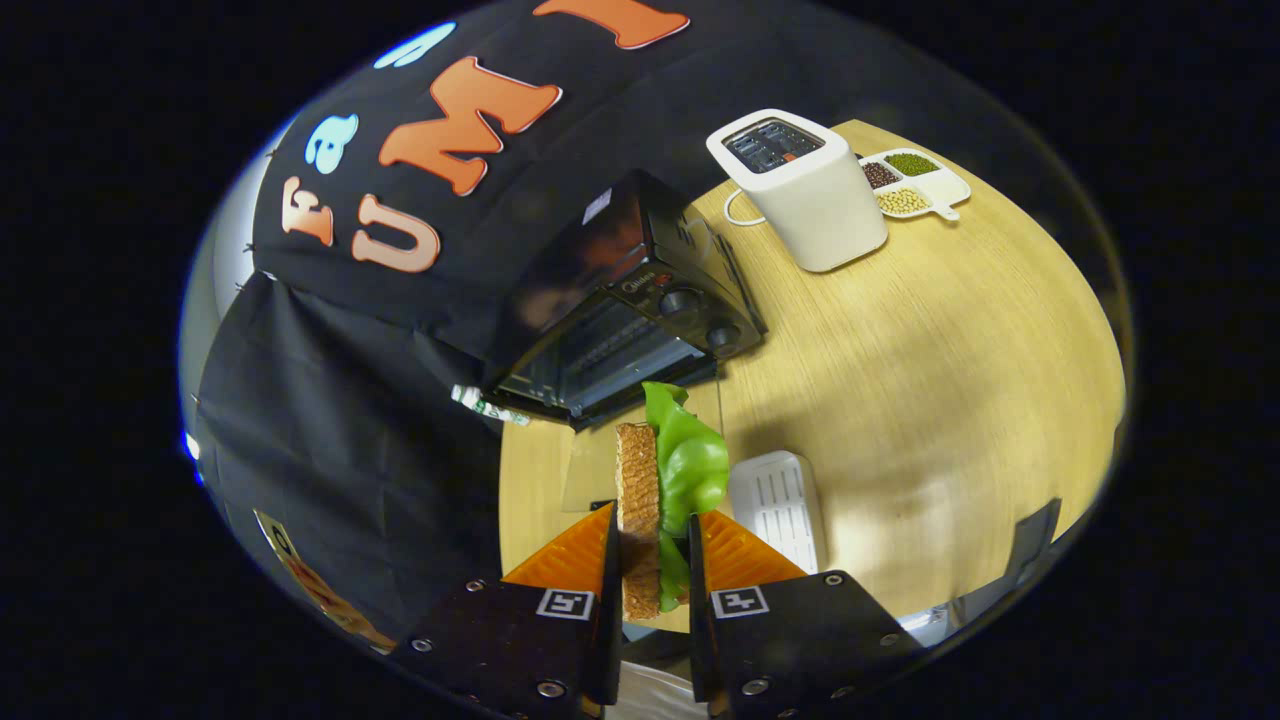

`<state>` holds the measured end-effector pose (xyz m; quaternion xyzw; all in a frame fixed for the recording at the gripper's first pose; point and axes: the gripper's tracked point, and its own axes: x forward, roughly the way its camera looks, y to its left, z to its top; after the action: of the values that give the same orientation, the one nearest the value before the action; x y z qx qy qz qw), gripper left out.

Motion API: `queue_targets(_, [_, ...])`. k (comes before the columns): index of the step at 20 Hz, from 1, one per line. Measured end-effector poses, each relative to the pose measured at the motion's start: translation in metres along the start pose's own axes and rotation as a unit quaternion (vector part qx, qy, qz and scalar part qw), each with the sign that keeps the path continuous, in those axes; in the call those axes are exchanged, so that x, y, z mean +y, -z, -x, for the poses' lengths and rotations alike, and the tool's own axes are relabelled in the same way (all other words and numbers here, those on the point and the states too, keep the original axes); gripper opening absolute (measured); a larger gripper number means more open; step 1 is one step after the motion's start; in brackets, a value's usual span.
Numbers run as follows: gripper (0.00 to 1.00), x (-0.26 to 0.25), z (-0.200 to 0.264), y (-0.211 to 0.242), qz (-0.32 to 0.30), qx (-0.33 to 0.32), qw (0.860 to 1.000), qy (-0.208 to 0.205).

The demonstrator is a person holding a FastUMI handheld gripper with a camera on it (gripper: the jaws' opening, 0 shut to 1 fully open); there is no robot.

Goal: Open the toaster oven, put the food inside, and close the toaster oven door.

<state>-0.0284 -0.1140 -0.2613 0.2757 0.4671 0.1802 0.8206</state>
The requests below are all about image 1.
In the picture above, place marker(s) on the orange printed strip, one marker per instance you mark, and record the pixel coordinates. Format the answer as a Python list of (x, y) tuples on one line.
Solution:
[(320, 585)]

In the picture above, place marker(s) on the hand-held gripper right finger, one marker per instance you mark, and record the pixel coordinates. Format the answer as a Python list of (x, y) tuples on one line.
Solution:
[(697, 620)]

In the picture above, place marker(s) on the white pop-up toaster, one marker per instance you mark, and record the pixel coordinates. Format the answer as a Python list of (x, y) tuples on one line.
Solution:
[(820, 210)]

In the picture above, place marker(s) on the white ridged tray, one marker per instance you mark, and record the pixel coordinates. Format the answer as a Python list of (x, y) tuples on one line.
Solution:
[(780, 510)]

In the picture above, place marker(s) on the person's grey trousers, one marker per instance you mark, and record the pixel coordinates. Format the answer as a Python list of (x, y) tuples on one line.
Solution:
[(655, 695)]

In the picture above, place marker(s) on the black toaster oven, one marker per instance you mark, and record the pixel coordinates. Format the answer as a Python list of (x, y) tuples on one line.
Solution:
[(620, 260)]

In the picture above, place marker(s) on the white divided bean dish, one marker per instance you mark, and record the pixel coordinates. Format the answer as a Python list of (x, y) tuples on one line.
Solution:
[(915, 185)]

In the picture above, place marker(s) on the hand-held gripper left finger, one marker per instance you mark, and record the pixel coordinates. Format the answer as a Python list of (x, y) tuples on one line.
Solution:
[(612, 620)]

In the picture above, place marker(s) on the white bottle green label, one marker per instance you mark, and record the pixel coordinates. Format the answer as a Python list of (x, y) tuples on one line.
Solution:
[(490, 405)]

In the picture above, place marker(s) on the lettuce sandwich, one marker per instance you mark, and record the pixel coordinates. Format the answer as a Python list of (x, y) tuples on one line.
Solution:
[(637, 490)]

